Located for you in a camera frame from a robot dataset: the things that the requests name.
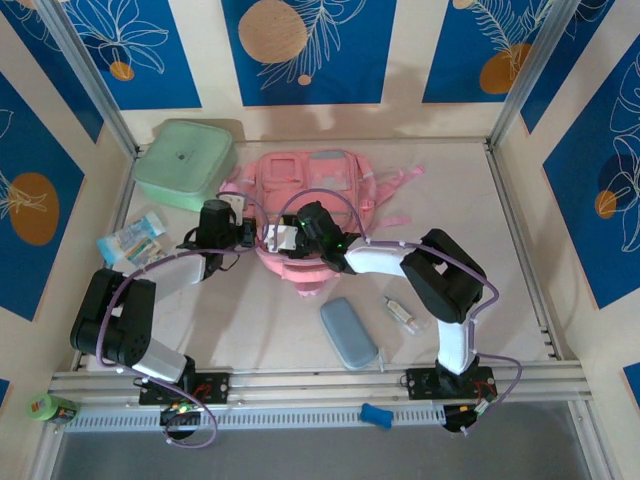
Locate green tape roll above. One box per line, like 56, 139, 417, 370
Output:
25, 392, 81, 425

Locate blue bone-shaped object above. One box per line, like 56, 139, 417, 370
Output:
359, 402, 395, 430

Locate small white bottle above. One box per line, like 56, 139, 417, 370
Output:
384, 297, 419, 326

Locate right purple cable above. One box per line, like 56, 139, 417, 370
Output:
277, 187, 524, 437

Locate aluminium frame post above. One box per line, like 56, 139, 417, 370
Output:
485, 0, 591, 151
33, 0, 140, 160

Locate colourful flat packet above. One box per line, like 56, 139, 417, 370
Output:
124, 238, 171, 270

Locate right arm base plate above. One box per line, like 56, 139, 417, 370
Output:
405, 367, 499, 401

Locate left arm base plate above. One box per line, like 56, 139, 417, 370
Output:
138, 372, 231, 407

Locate aluminium mounting rail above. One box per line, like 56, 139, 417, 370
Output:
48, 360, 594, 402

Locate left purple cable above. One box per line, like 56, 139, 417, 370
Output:
97, 192, 259, 449

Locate clear plastic pouch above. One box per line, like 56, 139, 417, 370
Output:
383, 294, 431, 337

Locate black controller board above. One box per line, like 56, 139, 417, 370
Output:
159, 402, 204, 430
442, 402, 496, 435

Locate purple cable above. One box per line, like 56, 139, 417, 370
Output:
277, 187, 524, 437
97, 192, 259, 449

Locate blue white tissue pack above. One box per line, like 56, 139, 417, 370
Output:
96, 211, 166, 265

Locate pink student backpack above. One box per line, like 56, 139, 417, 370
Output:
217, 149, 426, 300

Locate mint green lunch bag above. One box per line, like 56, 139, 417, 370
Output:
133, 118, 239, 214

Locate grey-blue pencil case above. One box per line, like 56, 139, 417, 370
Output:
319, 297, 386, 372

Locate grey slotted cable duct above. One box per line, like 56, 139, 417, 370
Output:
64, 404, 446, 434

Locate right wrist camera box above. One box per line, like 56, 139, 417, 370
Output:
262, 223, 300, 252

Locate aluminium table side rail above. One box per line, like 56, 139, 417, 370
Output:
483, 141, 566, 362
72, 144, 146, 372

